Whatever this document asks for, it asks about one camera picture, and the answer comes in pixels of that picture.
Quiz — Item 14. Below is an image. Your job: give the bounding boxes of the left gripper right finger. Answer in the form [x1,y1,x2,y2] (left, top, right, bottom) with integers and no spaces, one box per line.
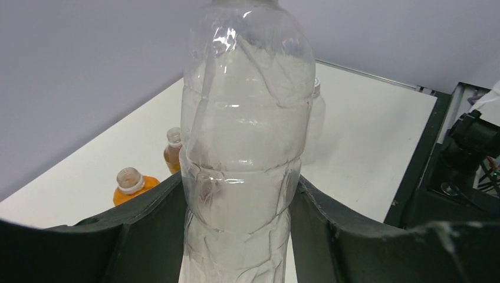
[290,177,499,282]

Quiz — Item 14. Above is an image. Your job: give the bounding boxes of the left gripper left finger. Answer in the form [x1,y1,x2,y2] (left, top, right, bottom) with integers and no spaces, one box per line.
[1,173,187,282]

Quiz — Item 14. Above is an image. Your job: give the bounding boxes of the orange blue label bottle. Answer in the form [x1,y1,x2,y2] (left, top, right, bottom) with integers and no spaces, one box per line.
[113,167,160,206]

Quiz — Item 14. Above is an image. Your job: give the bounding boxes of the gold red label bottle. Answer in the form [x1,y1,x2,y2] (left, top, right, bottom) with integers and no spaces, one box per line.
[163,127,182,174]

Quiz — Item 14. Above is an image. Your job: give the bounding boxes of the clear bottle blue cap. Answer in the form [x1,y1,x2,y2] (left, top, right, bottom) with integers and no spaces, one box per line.
[179,1,315,282]

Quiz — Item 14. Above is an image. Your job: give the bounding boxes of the clear bottle white cap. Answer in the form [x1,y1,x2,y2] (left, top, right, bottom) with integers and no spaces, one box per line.
[301,78,326,166]

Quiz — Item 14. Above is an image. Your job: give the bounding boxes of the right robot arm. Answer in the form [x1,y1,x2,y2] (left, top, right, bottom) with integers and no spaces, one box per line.
[426,83,499,211]

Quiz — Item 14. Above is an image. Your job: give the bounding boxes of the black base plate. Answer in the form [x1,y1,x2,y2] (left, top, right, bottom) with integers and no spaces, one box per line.
[384,94,499,228]

